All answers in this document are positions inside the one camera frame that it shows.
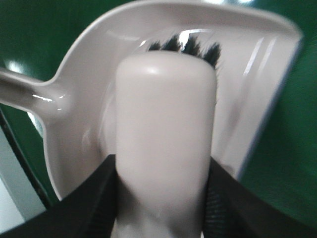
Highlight green conveyor belt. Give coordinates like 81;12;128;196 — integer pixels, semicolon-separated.
0;0;317;227

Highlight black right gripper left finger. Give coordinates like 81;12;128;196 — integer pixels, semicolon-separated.
1;155;116;238

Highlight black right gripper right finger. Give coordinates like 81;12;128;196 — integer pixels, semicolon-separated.
203;159;317;238

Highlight pink plastic dustpan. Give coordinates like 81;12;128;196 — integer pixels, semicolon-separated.
0;0;303;199

